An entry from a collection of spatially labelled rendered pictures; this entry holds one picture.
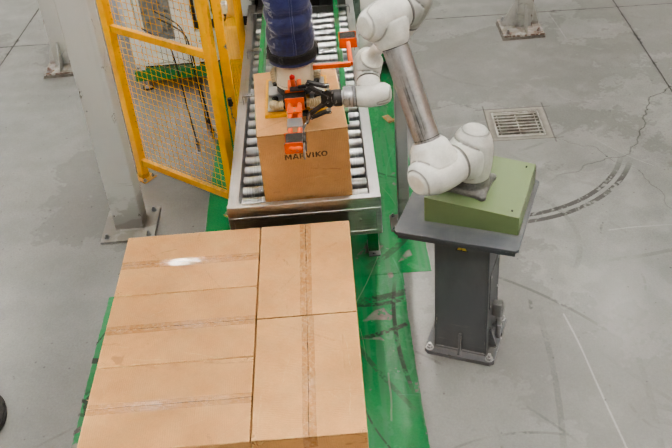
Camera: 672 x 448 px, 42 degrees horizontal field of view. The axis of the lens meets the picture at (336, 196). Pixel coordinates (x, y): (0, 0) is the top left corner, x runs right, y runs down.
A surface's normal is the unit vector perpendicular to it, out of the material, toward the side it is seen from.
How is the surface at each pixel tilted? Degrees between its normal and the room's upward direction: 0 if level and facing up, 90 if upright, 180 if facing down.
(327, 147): 90
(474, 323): 90
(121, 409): 0
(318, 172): 90
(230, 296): 0
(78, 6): 90
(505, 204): 5
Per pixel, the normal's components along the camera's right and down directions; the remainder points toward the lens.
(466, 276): -0.34, 0.56
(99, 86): 0.03, 0.58
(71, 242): -0.07, -0.81
